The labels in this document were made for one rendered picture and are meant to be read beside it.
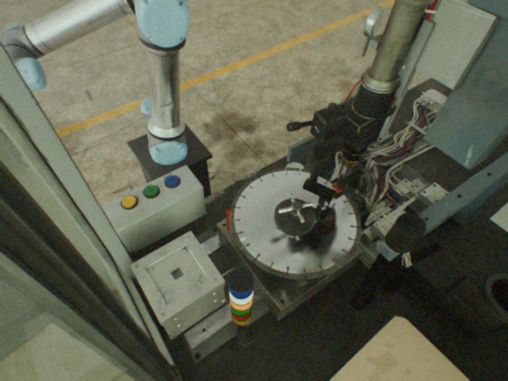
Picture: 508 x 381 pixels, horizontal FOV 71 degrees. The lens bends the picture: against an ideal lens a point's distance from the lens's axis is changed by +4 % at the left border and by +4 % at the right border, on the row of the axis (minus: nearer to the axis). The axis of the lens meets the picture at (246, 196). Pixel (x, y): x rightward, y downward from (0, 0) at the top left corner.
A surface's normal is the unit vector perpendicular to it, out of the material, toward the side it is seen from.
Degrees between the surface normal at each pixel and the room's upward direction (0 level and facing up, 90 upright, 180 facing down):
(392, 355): 0
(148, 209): 0
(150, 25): 83
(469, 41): 90
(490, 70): 90
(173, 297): 0
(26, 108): 90
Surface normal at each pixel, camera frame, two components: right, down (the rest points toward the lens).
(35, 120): 0.57, 0.66
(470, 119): -0.82, 0.46
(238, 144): 0.00, -0.59
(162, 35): 0.31, 0.65
